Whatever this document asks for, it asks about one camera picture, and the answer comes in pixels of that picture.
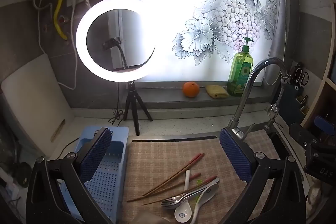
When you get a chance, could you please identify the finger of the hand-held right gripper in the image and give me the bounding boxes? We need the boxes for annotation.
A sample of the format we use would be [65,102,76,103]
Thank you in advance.
[289,123,319,148]
[314,115,336,135]

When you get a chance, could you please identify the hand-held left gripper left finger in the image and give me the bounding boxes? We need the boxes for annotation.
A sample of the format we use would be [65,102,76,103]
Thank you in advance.
[26,127,116,224]

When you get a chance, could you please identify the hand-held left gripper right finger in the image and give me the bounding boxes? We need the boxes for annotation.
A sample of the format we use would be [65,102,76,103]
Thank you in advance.
[219,127,306,224]

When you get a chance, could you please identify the blue plastic utensil basket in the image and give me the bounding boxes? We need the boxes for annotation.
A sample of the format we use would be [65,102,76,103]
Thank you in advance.
[56,126,130,224]

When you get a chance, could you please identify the white ceramic spoon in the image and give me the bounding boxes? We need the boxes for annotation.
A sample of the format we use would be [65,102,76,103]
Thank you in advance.
[189,183,220,224]
[174,170,193,223]

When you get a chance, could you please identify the metal fork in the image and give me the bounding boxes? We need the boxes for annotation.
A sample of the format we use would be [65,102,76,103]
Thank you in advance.
[161,178,220,210]

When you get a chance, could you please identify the person's right hand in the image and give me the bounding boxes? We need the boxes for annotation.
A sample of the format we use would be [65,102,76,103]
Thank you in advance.
[307,181,324,214]

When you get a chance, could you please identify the dark blue knife block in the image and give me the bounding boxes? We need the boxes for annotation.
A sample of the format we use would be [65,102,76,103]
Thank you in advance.
[285,77,310,121]

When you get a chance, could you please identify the wooden shelf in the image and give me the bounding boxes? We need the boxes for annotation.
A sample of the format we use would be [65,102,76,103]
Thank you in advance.
[301,30,336,130]

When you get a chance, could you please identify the black scissors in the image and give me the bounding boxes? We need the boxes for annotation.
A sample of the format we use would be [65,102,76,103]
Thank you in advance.
[290,63,310,88]

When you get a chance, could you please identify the checked beige cloth mat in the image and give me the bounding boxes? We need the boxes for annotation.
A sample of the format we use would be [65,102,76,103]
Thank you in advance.
[115,136,284,224]

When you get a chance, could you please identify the yellow cloth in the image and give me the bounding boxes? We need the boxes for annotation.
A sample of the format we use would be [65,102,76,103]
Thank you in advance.
[205,85,229,98]

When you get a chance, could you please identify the chrome faucet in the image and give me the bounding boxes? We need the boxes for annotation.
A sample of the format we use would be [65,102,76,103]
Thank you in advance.
[226,57,290,141]

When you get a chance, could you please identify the orange fruit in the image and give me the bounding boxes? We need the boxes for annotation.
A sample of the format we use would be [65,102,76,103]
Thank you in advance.
[183,81,200,98]

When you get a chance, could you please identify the white cutting board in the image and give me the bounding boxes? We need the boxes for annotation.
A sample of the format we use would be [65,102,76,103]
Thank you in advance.
[1,53,75,157]

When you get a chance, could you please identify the green dish soap bottle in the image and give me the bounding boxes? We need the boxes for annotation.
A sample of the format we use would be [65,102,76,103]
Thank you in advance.
[227,37,254,97]

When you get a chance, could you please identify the black gooseneck phone clamp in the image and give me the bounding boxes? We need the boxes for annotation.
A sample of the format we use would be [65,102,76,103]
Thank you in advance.
[102,37,129,69]

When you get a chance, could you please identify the grape print window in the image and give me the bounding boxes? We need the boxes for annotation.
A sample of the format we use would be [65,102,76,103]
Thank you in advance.
[108,0,287,83]

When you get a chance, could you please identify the black cable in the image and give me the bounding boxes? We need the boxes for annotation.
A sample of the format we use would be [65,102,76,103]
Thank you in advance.
[109,108,126,126]

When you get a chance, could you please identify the white power cable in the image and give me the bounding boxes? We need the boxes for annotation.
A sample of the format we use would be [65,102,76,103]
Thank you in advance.
[59,0,78,90]
[33,0,53,54]

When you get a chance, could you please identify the white ring light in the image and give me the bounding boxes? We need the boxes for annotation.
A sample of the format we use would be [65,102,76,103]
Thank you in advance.
[76,0,156,82]

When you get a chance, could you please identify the yellow gas hose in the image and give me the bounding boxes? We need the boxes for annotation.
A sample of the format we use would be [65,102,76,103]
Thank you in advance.
[53,0,67,41]

